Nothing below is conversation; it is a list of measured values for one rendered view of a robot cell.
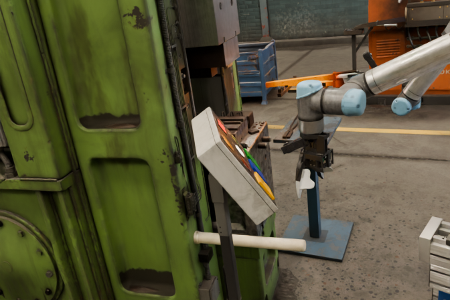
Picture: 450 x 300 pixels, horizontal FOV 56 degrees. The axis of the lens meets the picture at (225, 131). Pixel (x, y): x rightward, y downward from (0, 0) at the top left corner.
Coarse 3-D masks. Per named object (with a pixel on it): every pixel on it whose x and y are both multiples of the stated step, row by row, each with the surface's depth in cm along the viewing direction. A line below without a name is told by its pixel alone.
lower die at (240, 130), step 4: (244, 116) 196; (244, 120) 193; (224, 124) 189; (228, 124) 189; (232, 124) 188; (236, 124) 187; (240, 124) 187; (244, 124) 193; (228, 128) 184; (232, 128) 183; (236, 128) 182; (240, 128) 187; (244, 128) 193; (232, 132) 181; (236, 132) 181; (240, 132) 187; (244, 132) 193; (236, 136) 181; (240, 136) 187; (244, 136) 193; (240, 140) 187
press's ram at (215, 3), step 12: (180, 0) 159; (192, 0) 158; (204, 0) 157; (216, 0) 159; (228, 0) 173; (180, 12) 161; (192, 12) 160; (204, 12) 158; (216, 12) 159; (228, 12) 172; (192, 24) 161; (204, 24) 160; (216, 24) 159; (228, 24) 172; (192, 36) 163; (204, 36) 162; (216, 36) 160; (228, 36) 172
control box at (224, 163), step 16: (208, 112) 138; (208, 128) 126; (224, 128) 137; (208, 144) 115; (224, 144) 113; (208, 160) 113; (224, 160) 114; (240, 160) 120; (224, 176) 116; (240, 176) 116; (240, 192) 118; (256, 192) 118; (256, 208) 120; (272, 208) 121; (256, 224) 122
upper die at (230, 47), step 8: (232, 40) 177; (192, 48) 170; (200, 48) 169; (208, 48) 168; (216, 48) 167; (224, 48) 167; (232, 48) 177; (192, 56) 172; (200, 56) 171; (208, 56) 170; (216, 56) 168; (224, 56) 167; (232, 56) 177; (192, 64) 173; (200, 64) 172; (208, 64) 171; (216, 64) 170; (224, 64) 169
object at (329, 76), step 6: (336, 72) 191; (342, 72) 188; (348, 72) 188; (294, 78) 198; (300, 78) 195; (306, 78) 194; (312, 78) 193; (318, 78) 192; (324, 78) 192; (330, 78) 191; (336, 78) 190; (342, 78) 189; (270, 84) 200; (276, 84) 200; (282, 84) 199; (288, 84) 198
